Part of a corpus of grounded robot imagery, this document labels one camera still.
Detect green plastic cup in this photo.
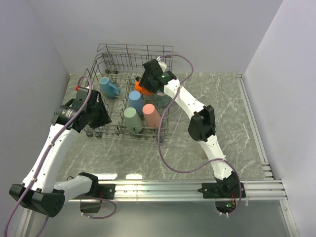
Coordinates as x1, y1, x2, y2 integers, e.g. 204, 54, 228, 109
123, 107, 143, 134

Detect beige plastic cup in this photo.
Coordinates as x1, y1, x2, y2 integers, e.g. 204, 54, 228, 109
199, 148, 208, 159

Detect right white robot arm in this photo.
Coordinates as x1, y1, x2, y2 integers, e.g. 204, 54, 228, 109
139, 58, 242, 198

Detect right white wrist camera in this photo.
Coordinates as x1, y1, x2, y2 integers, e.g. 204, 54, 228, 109
156, 56, 167, 72

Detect blue plastic cup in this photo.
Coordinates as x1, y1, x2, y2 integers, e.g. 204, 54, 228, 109
128, 90, 144, 116

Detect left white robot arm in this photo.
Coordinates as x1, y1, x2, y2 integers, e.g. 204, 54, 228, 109
9, 87, 111, 217

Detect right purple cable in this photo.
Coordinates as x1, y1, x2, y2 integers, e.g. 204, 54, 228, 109
157, 54, 244, 218

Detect pink plastic cup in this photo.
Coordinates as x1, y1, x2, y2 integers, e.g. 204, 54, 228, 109
142, 104, 161, 128

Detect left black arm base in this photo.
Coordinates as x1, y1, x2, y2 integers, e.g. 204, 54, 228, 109
80, 184, 116, 213

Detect light blue floral mug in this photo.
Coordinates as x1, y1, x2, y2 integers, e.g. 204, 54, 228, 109
99, 77, 120, 98

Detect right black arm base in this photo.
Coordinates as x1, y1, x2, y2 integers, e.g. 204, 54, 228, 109
197, 182, 246, 215

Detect orange mug black handle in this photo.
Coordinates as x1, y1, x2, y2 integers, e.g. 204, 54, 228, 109
135, 77, 154, 96

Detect grey wire dish rack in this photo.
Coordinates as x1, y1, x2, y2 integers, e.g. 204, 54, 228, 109
84, 43, 173, 139

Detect aluminium mounting rail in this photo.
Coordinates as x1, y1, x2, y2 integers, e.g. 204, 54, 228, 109
54, 179, 288, 202

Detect teal patterned mug yellow inside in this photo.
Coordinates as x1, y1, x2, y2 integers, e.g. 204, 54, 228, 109
154, 90, 170, 108

